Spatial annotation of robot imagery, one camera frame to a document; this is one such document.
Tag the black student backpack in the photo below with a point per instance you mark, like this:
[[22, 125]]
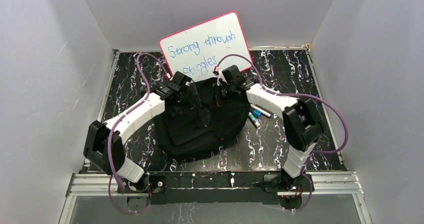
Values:
[[184, 132]]

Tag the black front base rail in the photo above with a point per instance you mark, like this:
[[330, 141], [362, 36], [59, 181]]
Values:
[[267, 187]]

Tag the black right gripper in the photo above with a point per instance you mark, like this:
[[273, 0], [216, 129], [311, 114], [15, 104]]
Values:
[[221, 101]]

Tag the blue capped white marker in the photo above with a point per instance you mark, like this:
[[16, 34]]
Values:
[[261, 111]]

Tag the pink framed whiteboard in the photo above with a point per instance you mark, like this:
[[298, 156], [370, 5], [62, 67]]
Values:
[[196, 51]]

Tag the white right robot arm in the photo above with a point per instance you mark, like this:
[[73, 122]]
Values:
[[302, 122]]

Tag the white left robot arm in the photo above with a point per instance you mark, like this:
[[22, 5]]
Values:
[[105, 140]]

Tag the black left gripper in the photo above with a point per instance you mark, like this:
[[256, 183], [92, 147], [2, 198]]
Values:
[[191, 98]]

